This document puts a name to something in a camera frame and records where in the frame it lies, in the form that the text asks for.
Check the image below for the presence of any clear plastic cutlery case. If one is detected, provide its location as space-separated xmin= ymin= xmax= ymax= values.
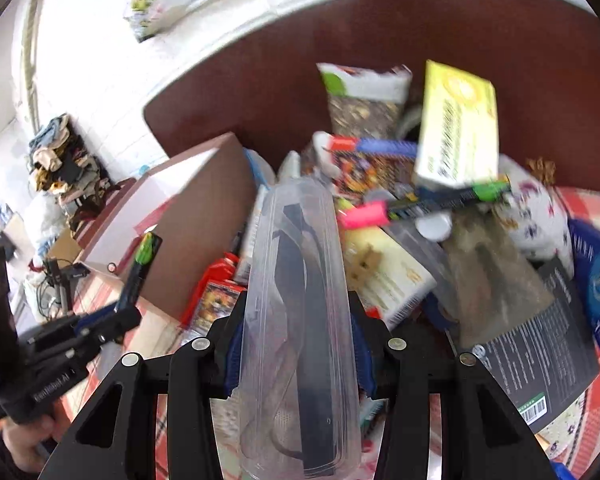
xmin=238 ymin=178 xmax=361 ymax=479

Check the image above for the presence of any light green medicine box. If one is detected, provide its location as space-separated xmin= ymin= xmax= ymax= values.
xmin=340 ymin=228 xmax=437 ymax=330

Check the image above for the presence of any person right hand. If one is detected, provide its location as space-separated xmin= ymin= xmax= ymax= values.
xmin=2 ymin=400 xmax=71 ymax=474

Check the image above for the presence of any plaid tablecloth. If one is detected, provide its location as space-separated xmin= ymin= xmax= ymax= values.
xmin=64 ymin=186 xmax=600 ymax=480

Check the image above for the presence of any black product box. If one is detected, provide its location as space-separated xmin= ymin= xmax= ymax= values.
xmin=457 ymin=258 xmax=600 ymax=432

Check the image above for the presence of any green white permanent marker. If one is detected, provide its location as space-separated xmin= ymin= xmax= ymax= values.
xmin=116 ymin=232 xmax=162 ymax=311

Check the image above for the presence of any playing cards box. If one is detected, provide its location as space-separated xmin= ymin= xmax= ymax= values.
xmin=180 ymin=252 xmax=246 ymax=342

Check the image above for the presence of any pile of clothes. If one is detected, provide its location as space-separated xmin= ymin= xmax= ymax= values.
xmin=28 ymin=114 xmax=112 ymax=231

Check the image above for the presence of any orange white medicine box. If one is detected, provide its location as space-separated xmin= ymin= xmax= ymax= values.
xmin=232 ymin=184 xmax=272 ymax=286

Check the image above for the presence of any brown cardboard storage box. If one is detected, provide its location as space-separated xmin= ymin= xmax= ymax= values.
xmin=80 ymin=132 xmax=257 ymax=321

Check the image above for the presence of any pink cap black marker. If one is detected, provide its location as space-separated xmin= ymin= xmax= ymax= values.
xmin=338 ymin=178 xmax=512 ymax=230

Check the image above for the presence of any yellow green medicine box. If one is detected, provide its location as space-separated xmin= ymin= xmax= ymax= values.
xmin=413 ymin=60 xmax=500 ymax=191

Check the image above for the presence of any blue rim mesh strainer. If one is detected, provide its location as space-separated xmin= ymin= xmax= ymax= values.
xmin=244 ymin=148 xmax=277 ymax=188

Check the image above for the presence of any herb sachet fabric top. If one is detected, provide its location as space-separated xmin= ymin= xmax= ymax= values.
xmin=316 ymin=63 xmax=413 ymax=139

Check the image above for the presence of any dark wooden headboard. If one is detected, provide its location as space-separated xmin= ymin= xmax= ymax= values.
xmin=144 ymin=0 xmax=600 ymax=191

